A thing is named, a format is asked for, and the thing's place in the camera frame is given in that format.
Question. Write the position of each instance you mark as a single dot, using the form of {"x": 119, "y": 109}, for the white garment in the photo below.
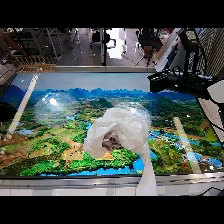
{"x": 128, "y": 125}

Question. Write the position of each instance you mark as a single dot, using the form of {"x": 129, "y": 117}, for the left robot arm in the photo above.
{"x": 6, "y": 112}

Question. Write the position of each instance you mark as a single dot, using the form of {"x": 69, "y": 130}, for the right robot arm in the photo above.
{"x": 186, "y": 85}

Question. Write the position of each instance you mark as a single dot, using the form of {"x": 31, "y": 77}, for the person's forearm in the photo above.
{"x": 11, "y": 43}

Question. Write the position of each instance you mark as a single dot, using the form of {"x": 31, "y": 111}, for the checked shirt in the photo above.
{"x": 213, "y": 50}

